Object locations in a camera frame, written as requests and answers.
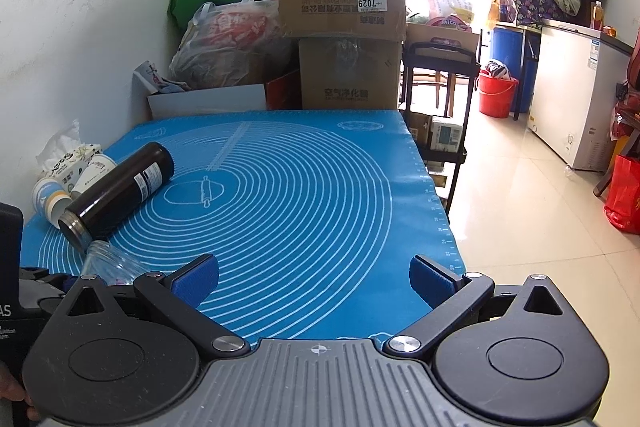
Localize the red shopping bag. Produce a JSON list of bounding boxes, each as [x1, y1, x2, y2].
[[604, 155, 640, 235]]

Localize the clear plastic bag red contents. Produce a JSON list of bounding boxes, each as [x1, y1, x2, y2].
[[169, 0, 294, 90]]

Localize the lower cardboard box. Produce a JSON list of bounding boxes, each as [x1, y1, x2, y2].
[[298, 38, 401, 110]]

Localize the blue sailboat paper cup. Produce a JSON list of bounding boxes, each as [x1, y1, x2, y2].
[[32, 176, 72, 229]]

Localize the person's hand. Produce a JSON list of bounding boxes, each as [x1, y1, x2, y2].
[[0, 362, 41, 421]]

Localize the blue barrel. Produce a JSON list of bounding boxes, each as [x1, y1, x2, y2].
[[490, 23, 541, 114]]

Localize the red bucket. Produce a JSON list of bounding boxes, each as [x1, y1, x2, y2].
[[477, 69, 518, 118]]

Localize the white chest freezer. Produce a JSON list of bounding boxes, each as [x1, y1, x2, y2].
[[527, 20, 632, 172]]

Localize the white paper cup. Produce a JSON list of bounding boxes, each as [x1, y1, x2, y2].
[[70, 154, 117, 199]]

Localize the black thermos flask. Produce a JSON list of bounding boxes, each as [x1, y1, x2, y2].
[[58, 142, 175, 253]]

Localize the black utility cart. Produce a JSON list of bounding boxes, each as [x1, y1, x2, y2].
[[399, 41, 482, 223]]

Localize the clear glass jar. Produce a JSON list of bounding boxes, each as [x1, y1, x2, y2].
[[81, 241, 146, 285]]

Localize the blue silicone baking mat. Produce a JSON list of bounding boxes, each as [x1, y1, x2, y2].
[[20, 108, 468, 350]]

